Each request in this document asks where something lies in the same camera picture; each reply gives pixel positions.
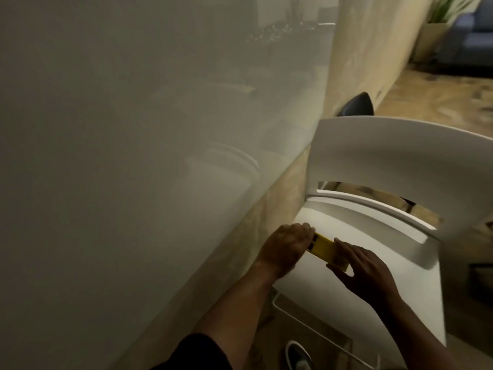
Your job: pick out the person's left hand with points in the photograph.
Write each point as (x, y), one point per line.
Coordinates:
(283, 246)

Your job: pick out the person's right hand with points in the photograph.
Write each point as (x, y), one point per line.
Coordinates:
(366, 273)

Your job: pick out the yellow whiteboard eraser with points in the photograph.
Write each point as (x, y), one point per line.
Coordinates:
(325, 250)

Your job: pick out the white glossy whiteboard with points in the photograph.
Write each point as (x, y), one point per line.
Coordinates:
(135, 150)

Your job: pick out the person's right forearm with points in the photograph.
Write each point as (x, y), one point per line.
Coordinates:
(416, 339)

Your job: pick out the person's left forearm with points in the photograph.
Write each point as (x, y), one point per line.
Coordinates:
(235, 315)

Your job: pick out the black and white shoe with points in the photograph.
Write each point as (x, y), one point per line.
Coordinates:
(298, 356)

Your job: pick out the white plastic chair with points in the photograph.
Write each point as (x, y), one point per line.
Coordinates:
(404, 157)

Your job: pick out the black shirt sleeve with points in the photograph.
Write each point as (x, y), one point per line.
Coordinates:
(196, 354)

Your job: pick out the black chair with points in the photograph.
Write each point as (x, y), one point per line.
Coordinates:
(356, 105)

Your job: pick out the beige planter with plant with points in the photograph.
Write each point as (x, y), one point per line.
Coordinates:
(433, 38)

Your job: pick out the blue sofa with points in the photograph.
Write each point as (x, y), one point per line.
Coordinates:
(468, 38)

